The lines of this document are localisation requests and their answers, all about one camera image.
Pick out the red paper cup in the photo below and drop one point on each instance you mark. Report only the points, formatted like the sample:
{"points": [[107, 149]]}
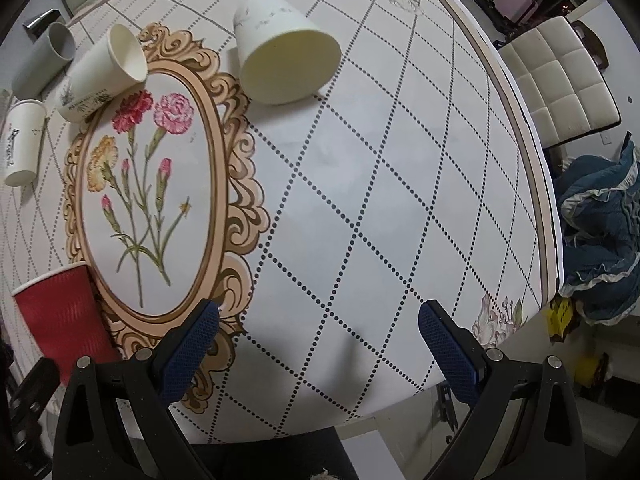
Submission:
{"points": [[62, 315]]}

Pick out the white quilted chair right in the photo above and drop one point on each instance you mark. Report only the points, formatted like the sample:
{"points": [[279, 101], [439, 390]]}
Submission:
{"points": [[562, 86]]}

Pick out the plain white paper cup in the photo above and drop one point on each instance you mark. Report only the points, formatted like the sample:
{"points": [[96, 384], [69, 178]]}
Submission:
{"points": [[283, 56]]}

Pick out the floral diamond-pattern tablecloth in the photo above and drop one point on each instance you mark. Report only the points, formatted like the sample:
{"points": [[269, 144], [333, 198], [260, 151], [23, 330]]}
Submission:
{"points": [[319, 226]]}

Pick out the yellow black tool on floor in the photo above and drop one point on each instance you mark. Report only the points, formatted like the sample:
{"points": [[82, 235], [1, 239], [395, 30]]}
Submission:
{"points": [[560, 315]]}

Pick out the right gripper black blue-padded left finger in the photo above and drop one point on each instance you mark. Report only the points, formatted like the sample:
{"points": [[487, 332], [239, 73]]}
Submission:
{"points": [[91, 441]]}

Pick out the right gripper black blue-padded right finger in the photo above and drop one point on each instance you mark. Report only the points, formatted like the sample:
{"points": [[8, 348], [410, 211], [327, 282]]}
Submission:
{"points": [[546, 439]]}

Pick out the white cup with black calligraphy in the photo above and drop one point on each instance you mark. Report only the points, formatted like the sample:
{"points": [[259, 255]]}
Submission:
{"points": [[22, 139]]}

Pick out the grey paper cup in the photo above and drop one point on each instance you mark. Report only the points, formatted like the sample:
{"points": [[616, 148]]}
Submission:
{"points": [[52, 52]]}

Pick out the blue ruffled cloth pile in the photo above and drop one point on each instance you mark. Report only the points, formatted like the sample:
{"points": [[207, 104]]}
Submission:
{"points": [[598, 206]]}

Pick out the white cup with bamboo print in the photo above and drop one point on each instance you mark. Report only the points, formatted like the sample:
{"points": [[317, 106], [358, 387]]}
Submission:
{"points": [[111, 66]]}

